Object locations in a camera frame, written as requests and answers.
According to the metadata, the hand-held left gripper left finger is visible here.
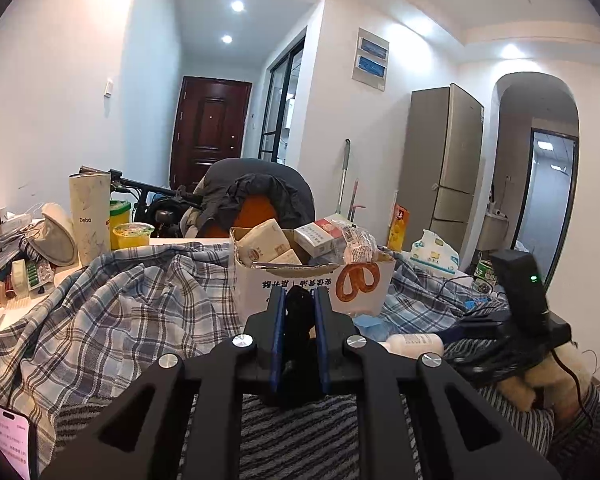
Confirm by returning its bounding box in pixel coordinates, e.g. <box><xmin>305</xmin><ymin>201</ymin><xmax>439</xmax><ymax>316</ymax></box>
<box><xmin>40</xmin><ymin>290</ymin><xmax>287</xmax><ymax>480</ymax></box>

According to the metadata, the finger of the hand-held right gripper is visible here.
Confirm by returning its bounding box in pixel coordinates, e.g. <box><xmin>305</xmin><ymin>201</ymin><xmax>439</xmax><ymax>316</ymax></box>
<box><xmin>449</xmin><ymin>342</ymin><xmax>529</xmax><ymax>387</ymax></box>
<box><xmin>452</xmin><ymin>316</ymin><xmax>511</xmax><ymax>346</ymax></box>

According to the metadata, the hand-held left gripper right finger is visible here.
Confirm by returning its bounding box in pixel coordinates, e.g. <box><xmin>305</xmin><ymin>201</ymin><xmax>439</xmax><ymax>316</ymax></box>
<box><xmin>314</xmin><ymin>287</ymin><xmax>561</xmax><ymax>480</ymax></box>

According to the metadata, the cardboard box with pretzel print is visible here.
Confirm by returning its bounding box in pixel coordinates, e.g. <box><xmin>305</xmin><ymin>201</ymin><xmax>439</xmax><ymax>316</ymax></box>
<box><xmin>229</xmin><ymin>226</ymin><xmax>396</xmax><ymax>318</ymax></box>

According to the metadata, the white plastic bottle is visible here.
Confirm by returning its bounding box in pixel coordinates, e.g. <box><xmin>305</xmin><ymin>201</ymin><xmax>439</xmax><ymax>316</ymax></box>
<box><xmin>377</xmin><ymin>332</ymin><xmax>446</xmax><ymax>361</ymax></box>

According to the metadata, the clear bread packet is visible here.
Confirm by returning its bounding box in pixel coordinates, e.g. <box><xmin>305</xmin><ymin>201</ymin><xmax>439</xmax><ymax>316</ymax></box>
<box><xmin>330</xmin><ymin>214</ymin><xmax>381</xmax><ymax>266</ymax></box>

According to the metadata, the red white cigarette carton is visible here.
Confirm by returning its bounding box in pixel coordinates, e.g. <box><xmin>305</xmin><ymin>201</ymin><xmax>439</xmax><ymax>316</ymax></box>
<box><xmin>294</xmin><ymin>219</ymin><xmax>348</xmax><ymax>261</ymax></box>

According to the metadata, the person's right hand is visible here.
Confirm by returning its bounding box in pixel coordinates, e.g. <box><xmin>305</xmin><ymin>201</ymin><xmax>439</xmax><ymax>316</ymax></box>
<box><xmin>497</xmin><ymin>344</ymin><xmax>598</xmax><ymax>411</ymax></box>

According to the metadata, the green white can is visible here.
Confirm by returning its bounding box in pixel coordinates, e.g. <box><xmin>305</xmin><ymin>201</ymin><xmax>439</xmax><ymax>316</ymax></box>
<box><xmin>472</xmin><ymin>260</ymin><xmax>498</xmax><ymax>296</ymax></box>

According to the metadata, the white bathroom fixture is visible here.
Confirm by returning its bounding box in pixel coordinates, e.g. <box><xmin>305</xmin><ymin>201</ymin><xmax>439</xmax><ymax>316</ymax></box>
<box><xmin>475</xmin><ymin>210</ymin><xmax>511</xmax><ymax>251</ymax></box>

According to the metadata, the white tissue pack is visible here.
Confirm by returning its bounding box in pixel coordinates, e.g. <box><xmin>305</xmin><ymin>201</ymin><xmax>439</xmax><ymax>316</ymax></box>
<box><xmin>410</xmin><ymin>230</ymin><xmax>460</xmax><ymax>276</ymax></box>

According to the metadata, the cream box with red emblem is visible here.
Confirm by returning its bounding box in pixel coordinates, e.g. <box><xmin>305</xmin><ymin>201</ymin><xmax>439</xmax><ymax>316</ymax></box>
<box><xmin>236</xmin><ymin>218</ymin><xmax>293</xmax><ymax>262</ymax></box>

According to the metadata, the striped grey fleece robe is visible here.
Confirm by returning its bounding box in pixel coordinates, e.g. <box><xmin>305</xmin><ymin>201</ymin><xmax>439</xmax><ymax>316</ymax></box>
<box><xmin>40</xmin><ymin>330</ymin><xmax>600</xmax><ymax>480</ymax></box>

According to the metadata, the orange yellow snack box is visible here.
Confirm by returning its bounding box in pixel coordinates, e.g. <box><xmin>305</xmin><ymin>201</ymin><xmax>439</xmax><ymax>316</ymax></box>
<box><xmin>387</xmin><ymin>202</ymin><xmax>411</xmax><ymax>252</ymax></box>

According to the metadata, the orange chair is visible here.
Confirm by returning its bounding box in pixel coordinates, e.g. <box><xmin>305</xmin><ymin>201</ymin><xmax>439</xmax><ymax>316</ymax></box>
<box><xmin>230</xmin><ymin>194</ymin><xmax>283</xmax><ymax>238</ymax></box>

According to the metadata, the grey refrigerator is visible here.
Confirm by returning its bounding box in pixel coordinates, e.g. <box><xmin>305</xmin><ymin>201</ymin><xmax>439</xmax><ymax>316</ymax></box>
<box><xmin>397</xmin><ymin>84</ymin><xmax>485</xmax><ymax>253</ymax></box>

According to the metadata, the blue plaid cloth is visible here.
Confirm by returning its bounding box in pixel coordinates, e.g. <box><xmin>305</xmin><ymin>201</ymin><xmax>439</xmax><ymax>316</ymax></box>
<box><xmin>0</xmin><ymin>242</ymin><xmax>511</xmax><ymax>461</ymax></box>

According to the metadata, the dark grey crumpled jacket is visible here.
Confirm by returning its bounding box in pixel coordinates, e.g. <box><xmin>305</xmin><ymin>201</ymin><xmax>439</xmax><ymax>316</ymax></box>
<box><xmin>212</xmin><ymin>173</ymin><xmax>303</xmax><ymax>223</ymax></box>

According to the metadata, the black bicycle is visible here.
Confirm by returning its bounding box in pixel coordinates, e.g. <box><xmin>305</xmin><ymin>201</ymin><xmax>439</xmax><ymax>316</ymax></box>
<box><xmin>78</xmin><ymin>165</ymin><xmax>206</xmax><ymax>238</ymax></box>

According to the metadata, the chair with grey jacket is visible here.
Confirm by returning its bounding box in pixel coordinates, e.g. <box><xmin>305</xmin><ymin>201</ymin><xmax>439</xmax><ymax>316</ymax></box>
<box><xmin>195</xmin><ymin>158</ymin><xmax>315</xmax><ymax>238</ymax></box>

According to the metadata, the yellow jelly cup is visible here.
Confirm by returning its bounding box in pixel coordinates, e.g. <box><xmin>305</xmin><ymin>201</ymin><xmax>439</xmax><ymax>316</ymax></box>
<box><xmin>112</xmin><ymin>222</ymin><xmax>153</xmax><ymax>251</ymax></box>

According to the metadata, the yellow container with green lid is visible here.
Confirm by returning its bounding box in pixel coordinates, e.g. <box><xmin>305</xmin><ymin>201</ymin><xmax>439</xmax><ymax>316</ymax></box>
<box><xmin>109</xmin><ymin>200</ymin><xmax>132</xmax><ymax>236</ymax></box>

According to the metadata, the brown wooden door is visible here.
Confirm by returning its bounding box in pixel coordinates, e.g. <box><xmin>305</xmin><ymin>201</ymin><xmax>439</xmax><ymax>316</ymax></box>
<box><xmin>170</xmin><ymin>76</ymin><xmax>252</xmax><ymax>188</ymax></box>

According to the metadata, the tall white patterned tumbler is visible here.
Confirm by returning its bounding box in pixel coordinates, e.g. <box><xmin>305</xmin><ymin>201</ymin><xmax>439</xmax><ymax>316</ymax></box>
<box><xmin>69</xmin><ymin>171</ymin><xmax>113</xmax><ymax>266</ymax></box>

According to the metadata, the black framed glass door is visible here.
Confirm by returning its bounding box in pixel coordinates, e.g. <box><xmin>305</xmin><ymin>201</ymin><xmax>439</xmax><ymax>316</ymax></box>
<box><xmin>257</xmin><ymin>35</ymin><xmax>306</xmax><ymax>163</ymax></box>

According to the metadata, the green blister pack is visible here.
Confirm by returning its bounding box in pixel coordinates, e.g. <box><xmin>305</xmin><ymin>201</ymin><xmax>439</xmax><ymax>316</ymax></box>
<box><xmin>25</xmin><ymin>259</ymin><xmax>55</xmax><ymax>291</ymax></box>

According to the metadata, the pile of mixed small packets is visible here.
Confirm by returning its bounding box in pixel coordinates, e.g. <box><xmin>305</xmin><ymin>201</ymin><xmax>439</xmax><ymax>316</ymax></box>
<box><xmin>0</xmin><ymin>205</ymin><xmax>56</xmax><ymax>306</ymax></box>

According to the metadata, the smartphone with pink screen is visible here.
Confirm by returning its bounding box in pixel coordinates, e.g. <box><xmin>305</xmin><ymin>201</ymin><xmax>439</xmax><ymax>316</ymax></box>
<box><xmin>0</xmin><ymin>404</ymin><xmax>33</xmax><ymax>480</ymax></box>

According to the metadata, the black cable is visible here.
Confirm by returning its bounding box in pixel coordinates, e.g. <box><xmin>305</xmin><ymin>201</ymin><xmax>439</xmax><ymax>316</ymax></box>
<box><xmin>550</xmin><ymin>349</ymin><xmax>593</xmax><ymax>418</ymax></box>

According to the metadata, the silver mop handle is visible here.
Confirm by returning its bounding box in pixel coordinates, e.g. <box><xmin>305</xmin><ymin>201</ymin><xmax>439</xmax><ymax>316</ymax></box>
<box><xmin>336</xmin><ymin>138</ymin><xmax>352</xmax><ymax>221</ymax></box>

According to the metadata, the white blue wall panel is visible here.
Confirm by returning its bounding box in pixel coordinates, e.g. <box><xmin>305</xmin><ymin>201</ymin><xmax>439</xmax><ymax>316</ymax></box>
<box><xmin>351</xmin><ymin>27</ymin><xmax>390</xmax><ymax>92</ymax></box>

